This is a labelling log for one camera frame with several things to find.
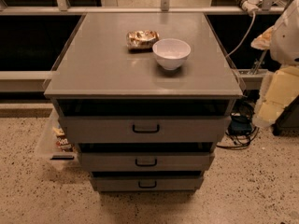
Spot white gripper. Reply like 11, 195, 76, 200
250, 26, 299, 128

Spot grey top drawer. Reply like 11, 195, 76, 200
59, 117, 231, 144

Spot grey drawer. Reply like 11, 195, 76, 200
91, 175, 204, 192
79, 152, 215, 172
59, 117, 231, 144

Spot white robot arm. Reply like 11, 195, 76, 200
250, 0, 299, 128

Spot grey drawer cabinet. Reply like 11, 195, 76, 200
45, 13, 242, 179

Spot grey middle drawer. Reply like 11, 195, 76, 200
79, 152, 215, 172

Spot grey bottom drawer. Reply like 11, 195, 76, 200
91, 175, 204, 192

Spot diagonal metal rod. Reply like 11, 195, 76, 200
250, 49, 267, 75

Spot white power strip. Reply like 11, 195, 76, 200
235, 0, 262, 15

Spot white ceramic bowl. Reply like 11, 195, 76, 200
152, 38, 191, 70

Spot crumpled gold snack bag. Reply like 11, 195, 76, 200
126, 30, 159, 50

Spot clear plastic storage bin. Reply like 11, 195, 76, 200
35, 110, 79, 170

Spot white power cable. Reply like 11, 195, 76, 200
225, 10, 257, 59

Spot grey metal rail frame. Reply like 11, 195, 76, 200
0, 0, 299, 93

